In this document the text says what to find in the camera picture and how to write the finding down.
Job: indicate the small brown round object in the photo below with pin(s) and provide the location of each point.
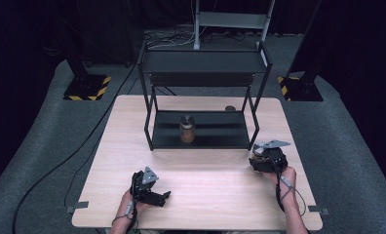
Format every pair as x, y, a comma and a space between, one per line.
230, 108

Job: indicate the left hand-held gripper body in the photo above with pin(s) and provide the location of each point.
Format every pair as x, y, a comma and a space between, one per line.
144, 183

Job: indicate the person's left hand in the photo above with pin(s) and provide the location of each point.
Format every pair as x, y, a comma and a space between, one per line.
129, 203

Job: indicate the grey metal stand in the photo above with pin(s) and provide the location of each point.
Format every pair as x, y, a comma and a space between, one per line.
233, 20

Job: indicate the black metal shelf rack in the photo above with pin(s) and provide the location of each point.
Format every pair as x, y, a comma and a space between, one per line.
200, 61

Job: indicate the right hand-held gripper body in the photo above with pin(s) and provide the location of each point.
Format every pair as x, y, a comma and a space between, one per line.
274, 155

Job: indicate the glass jar of brown powder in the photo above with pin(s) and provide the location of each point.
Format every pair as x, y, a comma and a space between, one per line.
187, 132

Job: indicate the person's right hand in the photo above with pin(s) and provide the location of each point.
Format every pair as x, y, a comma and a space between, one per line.
283, 180

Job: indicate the grey tape marker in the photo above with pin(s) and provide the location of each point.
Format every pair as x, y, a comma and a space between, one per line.
78, 206
318, 210

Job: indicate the black stand base yellow stripes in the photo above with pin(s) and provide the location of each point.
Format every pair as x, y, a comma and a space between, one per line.
301, 88
87, 87

